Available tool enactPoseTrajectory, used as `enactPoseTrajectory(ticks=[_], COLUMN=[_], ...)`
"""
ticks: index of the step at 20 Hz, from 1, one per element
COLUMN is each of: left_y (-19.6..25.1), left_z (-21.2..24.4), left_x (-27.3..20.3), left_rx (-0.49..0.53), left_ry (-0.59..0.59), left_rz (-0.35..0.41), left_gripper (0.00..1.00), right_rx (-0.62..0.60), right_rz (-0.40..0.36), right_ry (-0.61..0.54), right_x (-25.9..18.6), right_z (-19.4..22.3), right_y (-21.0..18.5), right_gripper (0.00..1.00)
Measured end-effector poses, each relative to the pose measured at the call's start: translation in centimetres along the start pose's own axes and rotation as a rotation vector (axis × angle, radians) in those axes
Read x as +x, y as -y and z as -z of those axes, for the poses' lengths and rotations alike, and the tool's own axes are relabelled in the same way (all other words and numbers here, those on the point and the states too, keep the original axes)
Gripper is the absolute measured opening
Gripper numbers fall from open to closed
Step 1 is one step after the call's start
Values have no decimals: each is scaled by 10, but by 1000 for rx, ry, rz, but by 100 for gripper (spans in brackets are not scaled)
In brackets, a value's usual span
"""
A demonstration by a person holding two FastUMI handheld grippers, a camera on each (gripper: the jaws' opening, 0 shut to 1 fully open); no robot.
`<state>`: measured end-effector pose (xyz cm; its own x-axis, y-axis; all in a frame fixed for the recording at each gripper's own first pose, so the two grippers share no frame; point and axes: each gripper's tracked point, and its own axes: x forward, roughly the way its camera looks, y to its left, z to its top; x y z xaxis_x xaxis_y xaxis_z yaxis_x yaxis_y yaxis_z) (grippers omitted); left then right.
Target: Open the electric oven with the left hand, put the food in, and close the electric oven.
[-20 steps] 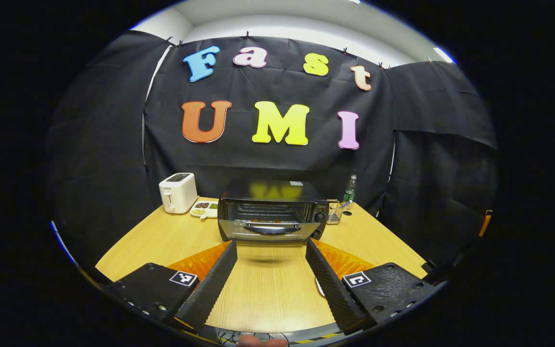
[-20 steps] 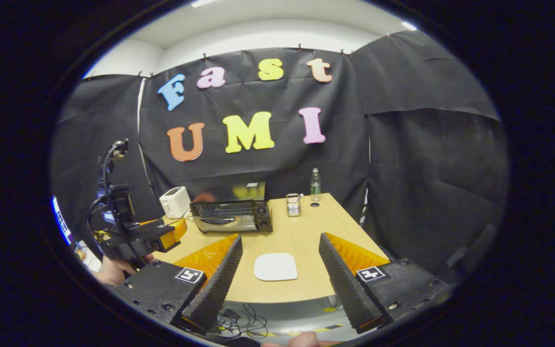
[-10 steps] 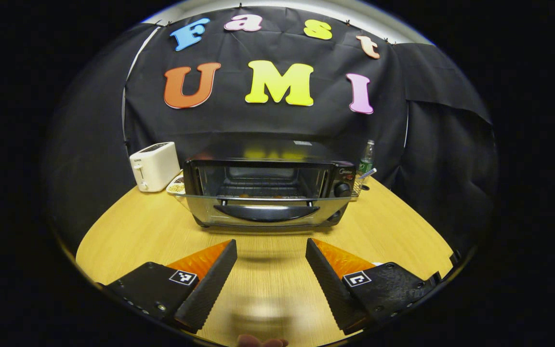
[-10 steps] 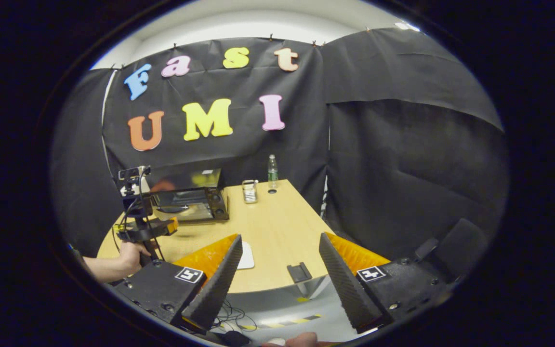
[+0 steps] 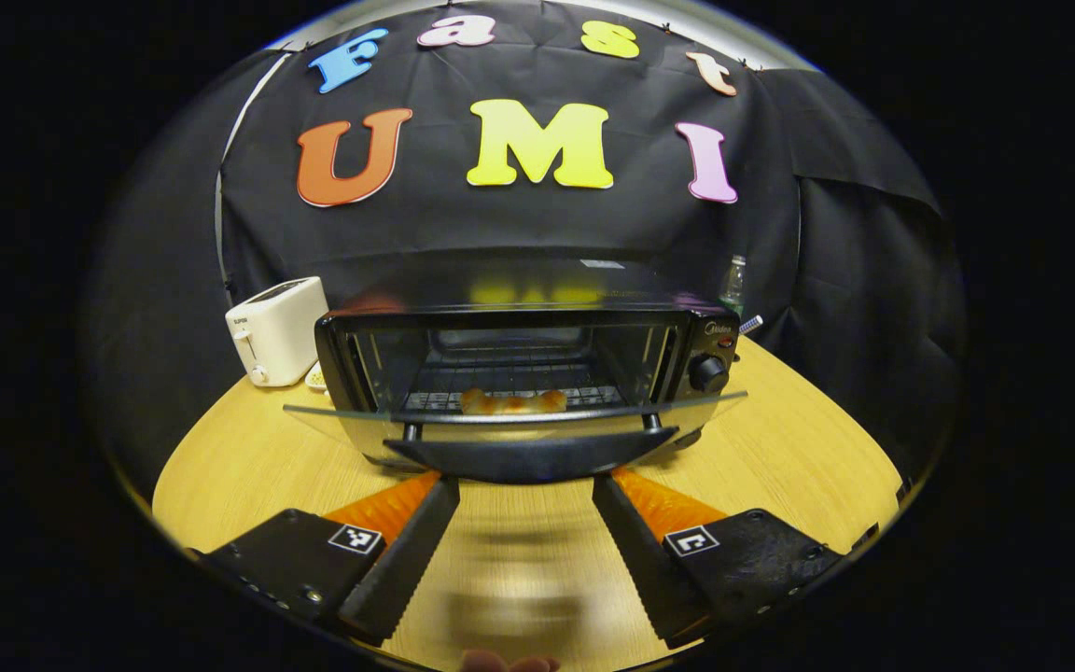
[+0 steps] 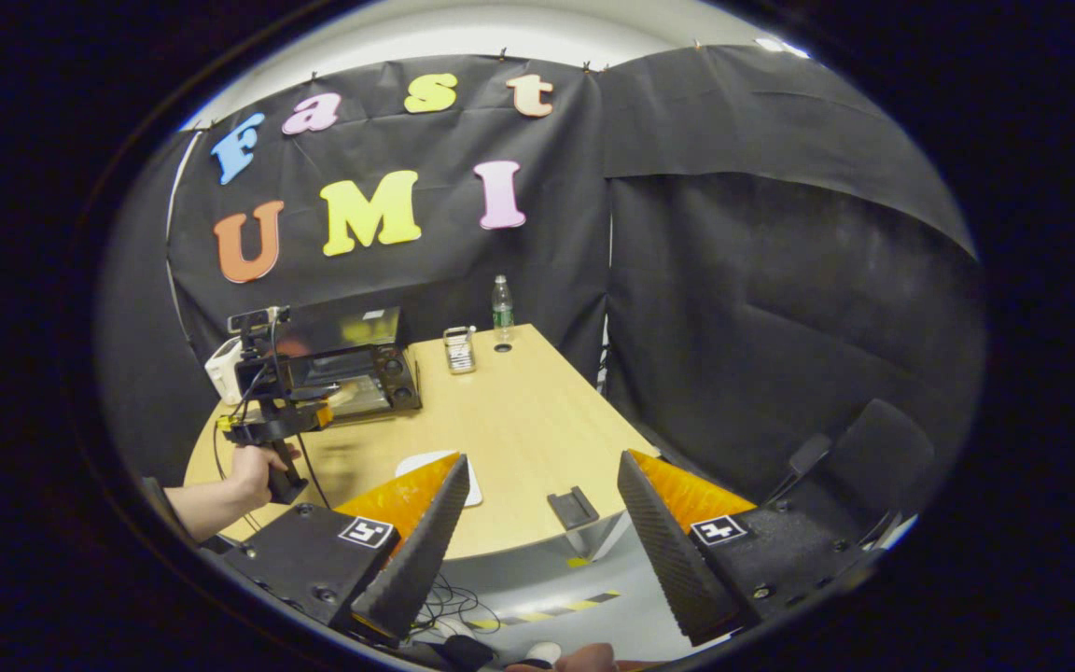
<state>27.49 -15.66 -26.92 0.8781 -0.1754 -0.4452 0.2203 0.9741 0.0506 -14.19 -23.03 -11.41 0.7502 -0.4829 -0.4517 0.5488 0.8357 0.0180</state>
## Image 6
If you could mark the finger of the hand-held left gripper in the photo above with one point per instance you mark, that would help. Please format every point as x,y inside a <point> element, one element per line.
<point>324,416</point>

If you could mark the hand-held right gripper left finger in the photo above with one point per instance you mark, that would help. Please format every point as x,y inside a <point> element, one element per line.
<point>416,560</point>

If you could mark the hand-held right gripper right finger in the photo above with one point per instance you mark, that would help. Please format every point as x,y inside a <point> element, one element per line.
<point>668,560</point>

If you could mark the black electric oven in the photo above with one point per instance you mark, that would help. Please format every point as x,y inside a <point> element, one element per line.
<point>360,369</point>

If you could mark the white toaster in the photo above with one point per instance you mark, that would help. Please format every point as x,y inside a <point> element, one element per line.
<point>220,369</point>

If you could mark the white plate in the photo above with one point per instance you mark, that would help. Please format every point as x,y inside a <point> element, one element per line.
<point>425,462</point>

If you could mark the black table edge clamp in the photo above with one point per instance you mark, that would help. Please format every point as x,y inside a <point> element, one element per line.
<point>573,509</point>

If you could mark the clear glass jar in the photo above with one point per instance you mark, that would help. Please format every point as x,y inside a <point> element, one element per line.
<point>460,350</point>

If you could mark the clear plastic water bottle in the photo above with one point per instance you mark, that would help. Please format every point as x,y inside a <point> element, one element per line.
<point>502,313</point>

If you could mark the black office chair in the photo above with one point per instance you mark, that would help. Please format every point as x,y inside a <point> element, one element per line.
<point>873,467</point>

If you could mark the black backdrop cloth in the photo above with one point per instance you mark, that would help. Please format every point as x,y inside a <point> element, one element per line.
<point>761,308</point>

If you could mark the small ceiling light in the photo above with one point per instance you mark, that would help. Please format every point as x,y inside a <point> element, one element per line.
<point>780,45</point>

